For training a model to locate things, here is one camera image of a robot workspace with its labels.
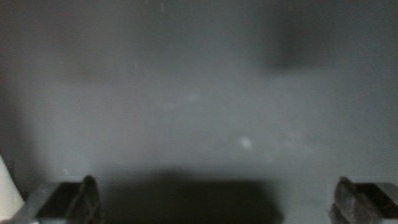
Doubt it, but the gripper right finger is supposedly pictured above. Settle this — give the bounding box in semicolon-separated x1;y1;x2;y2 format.
329;177;398;224

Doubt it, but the white border bar left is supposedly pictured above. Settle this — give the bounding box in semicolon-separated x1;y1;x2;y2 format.
0;156;25;224

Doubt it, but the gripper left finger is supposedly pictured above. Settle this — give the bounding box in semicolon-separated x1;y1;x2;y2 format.
11;176;103;224

